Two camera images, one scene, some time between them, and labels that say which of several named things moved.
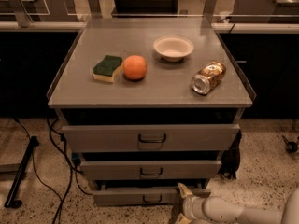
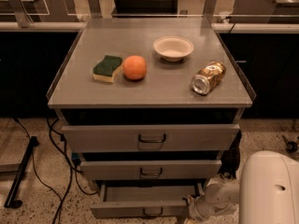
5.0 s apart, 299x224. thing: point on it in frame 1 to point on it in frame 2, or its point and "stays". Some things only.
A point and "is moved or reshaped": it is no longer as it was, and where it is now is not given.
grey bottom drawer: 142,197 is moved or reshaped
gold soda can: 206,79 stays
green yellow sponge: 106,70 stays
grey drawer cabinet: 150,106 stays
